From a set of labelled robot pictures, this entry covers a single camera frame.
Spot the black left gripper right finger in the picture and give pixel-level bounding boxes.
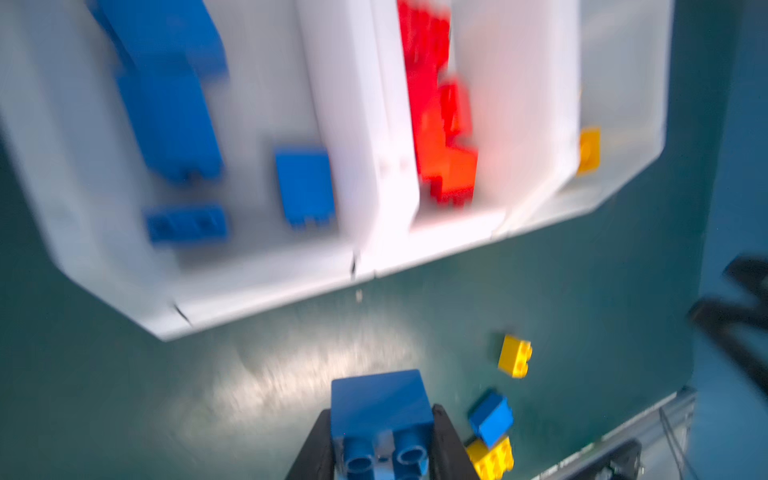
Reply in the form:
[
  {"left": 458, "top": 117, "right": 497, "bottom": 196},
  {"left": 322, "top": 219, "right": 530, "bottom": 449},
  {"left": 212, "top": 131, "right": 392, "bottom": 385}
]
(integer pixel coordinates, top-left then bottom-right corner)
[{"left": 429, "top": 404, "right": 479, "bottom": 480}]

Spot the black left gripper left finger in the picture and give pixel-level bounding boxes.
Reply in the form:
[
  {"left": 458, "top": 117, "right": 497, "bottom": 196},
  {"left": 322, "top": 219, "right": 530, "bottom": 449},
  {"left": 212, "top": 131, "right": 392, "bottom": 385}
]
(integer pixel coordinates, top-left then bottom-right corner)
[{"left": 285, "top": 409, "right": 334, "bottom": 480}]

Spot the yellow wide lego brick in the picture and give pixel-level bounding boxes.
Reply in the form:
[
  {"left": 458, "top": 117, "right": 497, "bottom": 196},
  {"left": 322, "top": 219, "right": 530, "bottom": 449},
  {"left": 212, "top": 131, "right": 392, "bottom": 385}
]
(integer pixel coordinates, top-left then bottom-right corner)
[{"left": 466, "top": 436, "right": 515, "bottom": 480}]

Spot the blue lego brick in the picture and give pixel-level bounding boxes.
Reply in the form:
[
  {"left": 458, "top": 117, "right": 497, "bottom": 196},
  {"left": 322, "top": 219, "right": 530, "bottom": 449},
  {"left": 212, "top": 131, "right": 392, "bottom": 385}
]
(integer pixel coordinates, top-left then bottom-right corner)
[
  {"left": 117, "top": 72, "right": 224, "bottom": 185},
  {"left": 275, "top": 147, "right": 336, "bottom": 227},
  {"left": 87, "top": 0, "right": 228, "bottom": 78},
  {"left": 469, "top": 391, "right": 514, "bottom": 448},
  {"left": 330, "top": 369, "right": 434, "bottom": 479}
]

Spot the blue lego brick bottom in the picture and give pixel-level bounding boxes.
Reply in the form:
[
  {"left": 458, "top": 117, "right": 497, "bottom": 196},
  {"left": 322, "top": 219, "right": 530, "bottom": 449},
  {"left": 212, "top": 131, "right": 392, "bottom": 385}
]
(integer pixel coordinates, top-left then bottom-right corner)
[{"left": 330, "top": 369, "right": 434, "bottom": 479}]

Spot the small yellow lego brick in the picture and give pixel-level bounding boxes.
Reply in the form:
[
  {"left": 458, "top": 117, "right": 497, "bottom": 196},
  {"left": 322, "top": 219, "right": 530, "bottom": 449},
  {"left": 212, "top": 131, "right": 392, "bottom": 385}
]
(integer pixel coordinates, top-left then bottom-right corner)
[{"left": 498, "top": 335, "right": 533, "bottom": 379}]

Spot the large red lego brick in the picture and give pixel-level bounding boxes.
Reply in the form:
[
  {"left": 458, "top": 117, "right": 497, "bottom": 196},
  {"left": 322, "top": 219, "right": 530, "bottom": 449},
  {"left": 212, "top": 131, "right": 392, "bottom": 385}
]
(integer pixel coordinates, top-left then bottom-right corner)
[
  {"left": 414, "top": 109, "right": 478, "bottom": 207},
  {"left": 397, "top": 1, "right": 451, "bottom": 73}
]

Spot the small red lego brick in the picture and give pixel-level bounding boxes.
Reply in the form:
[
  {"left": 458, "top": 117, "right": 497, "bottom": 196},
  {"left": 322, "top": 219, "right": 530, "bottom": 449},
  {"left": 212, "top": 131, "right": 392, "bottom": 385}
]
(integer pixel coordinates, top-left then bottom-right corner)
[{"left": 438, "top": 77, "right": 473, "bottom": 138}]

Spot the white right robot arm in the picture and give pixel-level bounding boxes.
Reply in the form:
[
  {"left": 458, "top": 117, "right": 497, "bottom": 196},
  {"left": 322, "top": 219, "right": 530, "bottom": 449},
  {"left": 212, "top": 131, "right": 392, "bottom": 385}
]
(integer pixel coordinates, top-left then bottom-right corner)
[{"left": 429, "top": 256, "right": 767, "bottom": 479}]

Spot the green table mat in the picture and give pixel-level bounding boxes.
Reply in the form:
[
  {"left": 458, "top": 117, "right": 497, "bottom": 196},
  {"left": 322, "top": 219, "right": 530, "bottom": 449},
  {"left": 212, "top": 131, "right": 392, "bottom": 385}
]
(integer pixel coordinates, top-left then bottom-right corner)
[{"left": 1, "top": 1, "right": 746, "bottom": 479}]

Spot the white left plastic bin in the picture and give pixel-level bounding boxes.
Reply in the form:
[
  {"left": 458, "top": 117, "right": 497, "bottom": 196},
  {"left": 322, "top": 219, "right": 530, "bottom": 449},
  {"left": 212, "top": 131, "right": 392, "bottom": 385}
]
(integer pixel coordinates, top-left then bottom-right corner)
[{"left": 0, "top": 0, "right": 376, "bottom": 342}]

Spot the white middle plastic bin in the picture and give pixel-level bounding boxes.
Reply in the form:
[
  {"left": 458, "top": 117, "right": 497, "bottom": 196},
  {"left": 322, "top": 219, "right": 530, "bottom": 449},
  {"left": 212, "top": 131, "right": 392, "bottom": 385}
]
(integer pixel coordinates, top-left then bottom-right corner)
[{"left": 296, "top": 0, "right": 580, "bottom": 280}]

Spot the aluminium front rail bed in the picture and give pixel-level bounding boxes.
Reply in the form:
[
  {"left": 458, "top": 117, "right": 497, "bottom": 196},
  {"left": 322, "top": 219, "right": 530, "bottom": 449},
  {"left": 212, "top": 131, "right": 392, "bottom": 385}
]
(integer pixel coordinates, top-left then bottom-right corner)
[{"left": 537, "top": 387, "right": 699, "bottom": 480}]

